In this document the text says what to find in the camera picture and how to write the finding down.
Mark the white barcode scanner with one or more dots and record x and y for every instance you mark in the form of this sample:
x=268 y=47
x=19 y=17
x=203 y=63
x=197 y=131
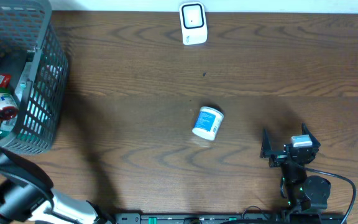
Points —
x=193 y=23

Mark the red sachet packet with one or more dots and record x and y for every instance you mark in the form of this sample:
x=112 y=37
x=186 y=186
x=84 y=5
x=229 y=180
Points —
x=5 y=79

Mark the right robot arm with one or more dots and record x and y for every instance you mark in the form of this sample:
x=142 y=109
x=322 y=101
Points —
x=306 y=195

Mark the green white pouch packet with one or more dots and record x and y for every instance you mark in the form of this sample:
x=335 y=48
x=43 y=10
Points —
x=24 y=76

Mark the grey plastic mesh basket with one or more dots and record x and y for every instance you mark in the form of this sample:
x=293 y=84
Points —
x=26 y=26

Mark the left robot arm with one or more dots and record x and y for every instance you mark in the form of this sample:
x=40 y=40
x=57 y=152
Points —
x=27 y=194

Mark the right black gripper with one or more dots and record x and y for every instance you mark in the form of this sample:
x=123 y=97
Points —
x=277 y=159

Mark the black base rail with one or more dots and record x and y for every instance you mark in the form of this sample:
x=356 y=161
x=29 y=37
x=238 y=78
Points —
x=209 y=218

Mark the green lid glass jar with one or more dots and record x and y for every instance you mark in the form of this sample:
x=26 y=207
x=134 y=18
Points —
x=8 y=105

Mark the white blue label container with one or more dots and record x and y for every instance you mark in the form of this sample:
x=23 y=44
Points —
x=208 y=123

